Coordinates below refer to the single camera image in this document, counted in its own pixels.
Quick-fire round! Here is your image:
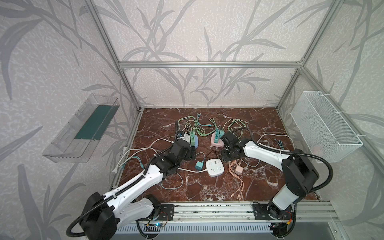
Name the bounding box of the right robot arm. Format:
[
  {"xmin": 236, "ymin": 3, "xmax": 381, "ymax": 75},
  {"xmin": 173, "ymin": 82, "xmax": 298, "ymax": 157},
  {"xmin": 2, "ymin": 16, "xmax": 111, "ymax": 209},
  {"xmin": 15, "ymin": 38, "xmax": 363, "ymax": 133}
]
[{"xmin": 221, "ymin": 132, "xmax": 334, "ymax": 219}]

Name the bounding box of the white power cord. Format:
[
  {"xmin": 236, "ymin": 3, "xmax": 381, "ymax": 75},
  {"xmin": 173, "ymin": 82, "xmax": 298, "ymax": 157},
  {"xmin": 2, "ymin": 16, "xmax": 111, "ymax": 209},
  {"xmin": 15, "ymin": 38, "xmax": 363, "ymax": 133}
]
[{"xmin": 113, "ymin": 137, "xmax": 208, "ymax": 190}]

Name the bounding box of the green cable bundle right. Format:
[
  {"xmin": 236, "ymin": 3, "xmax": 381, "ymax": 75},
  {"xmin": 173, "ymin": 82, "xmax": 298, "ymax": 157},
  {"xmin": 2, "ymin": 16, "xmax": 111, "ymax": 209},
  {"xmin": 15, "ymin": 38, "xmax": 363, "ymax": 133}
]
[{"xmin": 223, "ymin": 118, "xmax": 248, "ymax": 134}]

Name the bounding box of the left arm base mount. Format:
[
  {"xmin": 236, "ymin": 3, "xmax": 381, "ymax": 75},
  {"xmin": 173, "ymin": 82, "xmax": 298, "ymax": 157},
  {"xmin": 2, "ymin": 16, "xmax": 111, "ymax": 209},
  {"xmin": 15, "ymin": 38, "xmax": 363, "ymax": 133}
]
[{"xmin": 149, "ymin": 204, "xmax": 175, "ymax": 221}]

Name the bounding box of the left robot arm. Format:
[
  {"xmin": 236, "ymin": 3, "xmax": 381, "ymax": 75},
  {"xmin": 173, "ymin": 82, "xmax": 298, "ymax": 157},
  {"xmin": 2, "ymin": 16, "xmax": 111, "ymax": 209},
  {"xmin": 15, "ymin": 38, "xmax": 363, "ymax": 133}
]
[{"xmin": 66, "ymin": 139, "xmax": 192, "ymax": 240}]

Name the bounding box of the green cable bundle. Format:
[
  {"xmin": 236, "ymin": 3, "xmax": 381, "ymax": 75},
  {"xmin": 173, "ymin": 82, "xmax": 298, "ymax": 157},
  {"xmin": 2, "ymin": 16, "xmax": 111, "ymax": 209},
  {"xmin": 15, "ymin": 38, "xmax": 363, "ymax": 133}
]
[
  {"xmin": 223, "ymin": 118, "xmax": 248, "ymax": 134},
  {"xmin": 177, "ymin": 113, "xmax": 212, "ymax": 137}
]

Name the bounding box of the white power strip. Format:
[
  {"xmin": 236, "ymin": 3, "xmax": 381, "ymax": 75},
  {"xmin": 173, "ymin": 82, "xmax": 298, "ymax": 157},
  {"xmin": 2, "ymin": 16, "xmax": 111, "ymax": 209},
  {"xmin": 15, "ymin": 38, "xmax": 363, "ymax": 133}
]
[{"xmin": 206, "ymin": 159, "xmax": 225, "ymax": 178}]

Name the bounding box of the blue power strip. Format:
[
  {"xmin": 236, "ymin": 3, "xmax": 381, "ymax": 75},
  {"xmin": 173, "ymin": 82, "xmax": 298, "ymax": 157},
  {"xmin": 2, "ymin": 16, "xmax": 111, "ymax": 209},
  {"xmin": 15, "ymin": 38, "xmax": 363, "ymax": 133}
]
[{"xmin": 191, "ymin": 138, "xmax": 199, "ymax": 149}]

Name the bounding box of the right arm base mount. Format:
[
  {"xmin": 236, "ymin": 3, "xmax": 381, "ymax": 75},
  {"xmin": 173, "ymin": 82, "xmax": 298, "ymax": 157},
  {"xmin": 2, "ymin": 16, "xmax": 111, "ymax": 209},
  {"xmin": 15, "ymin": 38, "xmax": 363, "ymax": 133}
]
[{"xmin": 252, "ymin": 202, "xmax": 294, "ymax": 222}]

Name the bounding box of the green charger on blue strip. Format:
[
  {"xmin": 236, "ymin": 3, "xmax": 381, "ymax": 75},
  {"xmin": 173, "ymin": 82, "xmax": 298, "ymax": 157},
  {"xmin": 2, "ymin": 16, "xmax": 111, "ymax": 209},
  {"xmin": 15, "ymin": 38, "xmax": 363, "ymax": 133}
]
[{"xmin": 190, "ymin": 135, "xmax": 196, "ymax": 146}]

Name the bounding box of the clear plastic wall tray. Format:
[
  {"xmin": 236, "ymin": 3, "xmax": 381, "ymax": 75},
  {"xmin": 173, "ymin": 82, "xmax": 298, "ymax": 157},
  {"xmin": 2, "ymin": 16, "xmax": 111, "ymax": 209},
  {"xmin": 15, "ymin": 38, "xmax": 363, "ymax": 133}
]
[{"xmin": 43, "ymin": 94, "xmax": 120, "ymax": 163}]

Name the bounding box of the green cable bundle left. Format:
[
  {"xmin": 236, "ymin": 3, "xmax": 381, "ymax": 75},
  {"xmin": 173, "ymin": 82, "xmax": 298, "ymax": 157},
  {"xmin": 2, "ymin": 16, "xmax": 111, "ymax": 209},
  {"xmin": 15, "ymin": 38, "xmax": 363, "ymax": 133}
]
[{"xmin": 177, "ymin": 113, "xmax": 212, "ymax": 137}]

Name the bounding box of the pink power strip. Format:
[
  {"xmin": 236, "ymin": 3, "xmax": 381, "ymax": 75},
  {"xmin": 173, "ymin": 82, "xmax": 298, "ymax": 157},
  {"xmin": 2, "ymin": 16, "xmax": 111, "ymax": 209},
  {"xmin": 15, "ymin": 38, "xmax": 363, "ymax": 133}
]
[{"xmin": 210, "ymin": 133, "xmax": 224, "ymax": 148}]

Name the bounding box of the aluminium front rail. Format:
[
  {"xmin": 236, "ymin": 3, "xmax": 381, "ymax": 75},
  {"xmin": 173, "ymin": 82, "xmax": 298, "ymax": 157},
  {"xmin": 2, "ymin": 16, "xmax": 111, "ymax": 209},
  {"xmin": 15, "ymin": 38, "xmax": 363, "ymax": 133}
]
[{"xmin": 86, "ymin": 201, "xmax": 340, "ymax": 224}]

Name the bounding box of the teal multi-head cable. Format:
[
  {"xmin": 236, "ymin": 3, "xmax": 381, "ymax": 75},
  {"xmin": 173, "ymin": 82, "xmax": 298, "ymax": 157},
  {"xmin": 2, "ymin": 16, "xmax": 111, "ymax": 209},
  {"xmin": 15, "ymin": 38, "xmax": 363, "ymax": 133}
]
[{"xmin": 121, "ymin": 155, "xmax": 144, "ymax": 169}]

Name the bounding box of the white wire mesh basket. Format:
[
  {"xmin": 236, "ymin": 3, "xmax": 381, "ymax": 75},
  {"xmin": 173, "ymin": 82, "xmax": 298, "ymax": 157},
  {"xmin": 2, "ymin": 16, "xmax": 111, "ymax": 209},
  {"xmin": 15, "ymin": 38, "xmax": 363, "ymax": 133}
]
[{"xmin": 291, "ymin": 91, "xmax": 363, "ymax": 163}]

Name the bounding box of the teal charger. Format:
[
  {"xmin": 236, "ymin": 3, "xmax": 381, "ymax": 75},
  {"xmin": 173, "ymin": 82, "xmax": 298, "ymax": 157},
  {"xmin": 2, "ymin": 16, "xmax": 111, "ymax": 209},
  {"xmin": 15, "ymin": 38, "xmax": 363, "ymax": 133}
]
[
  {"xmin": 214, "ymin": 129, "xmax": 225, "ymax": 140},
  {"xmin": 195, "ymin": 161, "xmax": 204, "ymax": 171}
]

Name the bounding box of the teal charger on pink strip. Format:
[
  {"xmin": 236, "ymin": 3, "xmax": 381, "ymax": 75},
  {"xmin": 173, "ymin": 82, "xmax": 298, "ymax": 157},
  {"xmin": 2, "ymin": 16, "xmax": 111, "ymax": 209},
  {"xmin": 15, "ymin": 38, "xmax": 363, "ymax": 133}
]
[{"xmin": 214, "ymin": 129, "xmax": 225, "ymax": 140}]

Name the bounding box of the pink charging cable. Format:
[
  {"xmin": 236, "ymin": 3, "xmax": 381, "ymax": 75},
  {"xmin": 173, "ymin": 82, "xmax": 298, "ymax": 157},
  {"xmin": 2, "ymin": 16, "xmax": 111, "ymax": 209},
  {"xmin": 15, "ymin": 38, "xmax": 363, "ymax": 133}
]
[{"xmin": 227, "ymin": 159, "xmax": 245, "ymax": 201}]

